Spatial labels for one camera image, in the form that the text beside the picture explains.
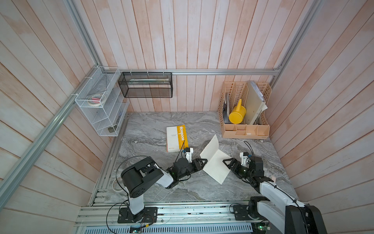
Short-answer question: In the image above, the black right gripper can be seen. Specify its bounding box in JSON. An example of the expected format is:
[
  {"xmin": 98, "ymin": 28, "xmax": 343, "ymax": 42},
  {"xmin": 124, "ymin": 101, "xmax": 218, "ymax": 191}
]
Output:
[{"xmin": 223, "ymin": 157, "xmax": 253, "ymax": 180}]

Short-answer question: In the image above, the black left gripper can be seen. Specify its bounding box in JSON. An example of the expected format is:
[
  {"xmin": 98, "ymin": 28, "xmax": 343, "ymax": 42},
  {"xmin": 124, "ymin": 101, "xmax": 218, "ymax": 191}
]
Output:
[{"xmin": 178, "ymin": 158, "xmax": 208, "ymax": 179}]

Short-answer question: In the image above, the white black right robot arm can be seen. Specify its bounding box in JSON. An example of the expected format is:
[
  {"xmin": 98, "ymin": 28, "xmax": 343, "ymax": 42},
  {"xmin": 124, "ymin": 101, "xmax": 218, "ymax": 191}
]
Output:
[{"xmin": 223, "ymin": 156, "xmax": 327, "ymax": 234}]

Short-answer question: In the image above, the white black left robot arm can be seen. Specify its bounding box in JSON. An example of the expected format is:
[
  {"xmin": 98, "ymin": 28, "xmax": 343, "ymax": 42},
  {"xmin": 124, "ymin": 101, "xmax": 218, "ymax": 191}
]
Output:
[{"xmin": 121, "ymin": 156, "xmax": 208, "ymax": 216}]

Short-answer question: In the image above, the yellow plastic watering can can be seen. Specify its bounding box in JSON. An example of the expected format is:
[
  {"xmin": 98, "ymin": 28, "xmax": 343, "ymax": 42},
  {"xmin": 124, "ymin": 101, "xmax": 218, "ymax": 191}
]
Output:
[{"xmin": 229, "ymin": 99, "xmax": 246, "ymax": 124}]

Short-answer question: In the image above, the grey book in organizer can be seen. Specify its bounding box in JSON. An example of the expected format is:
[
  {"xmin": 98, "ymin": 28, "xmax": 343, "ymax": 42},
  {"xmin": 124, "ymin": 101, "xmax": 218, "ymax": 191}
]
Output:
[{"xmin": 223, "ymin": 93, "xmax": 231, "ymax": 124}]

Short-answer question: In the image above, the beige plastic desk organizer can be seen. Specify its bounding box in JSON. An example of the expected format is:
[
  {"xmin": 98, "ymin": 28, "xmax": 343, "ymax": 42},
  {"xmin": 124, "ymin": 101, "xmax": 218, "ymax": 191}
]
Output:
[{"xmin": 218, "ymin": 82, "xmax": 272, "ymax": 139}]

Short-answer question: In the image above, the beige folder in organizer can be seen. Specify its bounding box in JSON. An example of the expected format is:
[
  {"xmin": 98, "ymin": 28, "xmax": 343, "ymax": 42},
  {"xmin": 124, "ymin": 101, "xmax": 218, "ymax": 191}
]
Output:
[{"xmin": 244, "ymin": 81, "xmax": 267, "ymax": 125}]

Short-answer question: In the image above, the tape roll on shelf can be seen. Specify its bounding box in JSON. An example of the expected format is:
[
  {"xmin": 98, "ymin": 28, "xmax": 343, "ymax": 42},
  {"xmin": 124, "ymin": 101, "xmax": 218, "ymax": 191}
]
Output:
[{"xmin": 87, "ymin": 93, "xmax": 107, "ymax": 107}]

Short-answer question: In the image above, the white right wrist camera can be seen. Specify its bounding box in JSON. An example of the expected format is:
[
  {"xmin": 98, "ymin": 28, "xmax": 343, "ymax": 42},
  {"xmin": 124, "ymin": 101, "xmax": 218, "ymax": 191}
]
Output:
[{"xmin": 240, "ymin": 152, "xmax": 251, "ymax": 167}]

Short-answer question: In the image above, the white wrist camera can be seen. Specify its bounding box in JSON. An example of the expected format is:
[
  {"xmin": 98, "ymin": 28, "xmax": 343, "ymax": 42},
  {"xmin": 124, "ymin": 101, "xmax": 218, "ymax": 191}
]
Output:
[
  {"xmin": 184, "ymin": 147, "xmax": 193, "ymax": 163},
  {"xmin": 240, "ymin": 152, "xmax": 251, "ymax": 167}
]

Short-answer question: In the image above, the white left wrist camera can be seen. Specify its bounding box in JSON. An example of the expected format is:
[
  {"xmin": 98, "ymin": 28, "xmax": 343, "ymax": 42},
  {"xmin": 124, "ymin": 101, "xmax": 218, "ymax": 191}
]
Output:
[{"xmin": 184, "ymin": 147, "xmax": 193, "ymax": 163}]

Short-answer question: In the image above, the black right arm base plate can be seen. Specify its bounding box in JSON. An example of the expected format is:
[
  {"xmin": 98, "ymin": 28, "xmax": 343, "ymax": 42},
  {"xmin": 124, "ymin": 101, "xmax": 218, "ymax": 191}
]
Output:
[{"xmin": 230, "ymin": 204, "xmax": 260, "ymax": 221}]

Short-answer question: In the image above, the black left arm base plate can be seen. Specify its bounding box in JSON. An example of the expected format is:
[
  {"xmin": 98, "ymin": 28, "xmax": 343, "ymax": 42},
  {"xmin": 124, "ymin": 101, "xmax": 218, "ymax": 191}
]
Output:
[{"xmin": 117, "ymin": 207, "xmax": 158, "ymax": 223}]

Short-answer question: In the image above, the horizontal aluminium wall rail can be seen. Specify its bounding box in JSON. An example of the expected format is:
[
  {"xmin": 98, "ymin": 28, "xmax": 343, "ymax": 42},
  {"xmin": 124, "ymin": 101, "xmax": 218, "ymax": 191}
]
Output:
[{"xmin": 104, "ymin": 67, "xmax": 280, "ymax": 76}]

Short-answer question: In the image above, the black mesh wall basket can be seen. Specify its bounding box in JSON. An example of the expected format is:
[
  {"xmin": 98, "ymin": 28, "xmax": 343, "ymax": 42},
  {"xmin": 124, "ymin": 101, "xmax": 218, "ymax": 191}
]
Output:
[{"xmin": 118, "ymin": 72, "xmax": 173, "ymax": 98}]

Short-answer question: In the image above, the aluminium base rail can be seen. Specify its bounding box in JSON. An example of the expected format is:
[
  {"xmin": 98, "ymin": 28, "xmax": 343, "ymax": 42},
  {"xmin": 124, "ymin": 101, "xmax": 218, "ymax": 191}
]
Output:
[{"xmin": 73, "ymin": 201, "xmax": 277, "ymax": 234}]

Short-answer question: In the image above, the white wire mesh shelf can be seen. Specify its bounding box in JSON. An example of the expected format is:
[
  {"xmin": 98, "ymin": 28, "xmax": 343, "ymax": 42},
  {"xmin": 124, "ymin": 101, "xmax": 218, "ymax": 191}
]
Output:
[{"xmin": 75, "ymin": 66, "xmax": 129, "ymax": 137}]

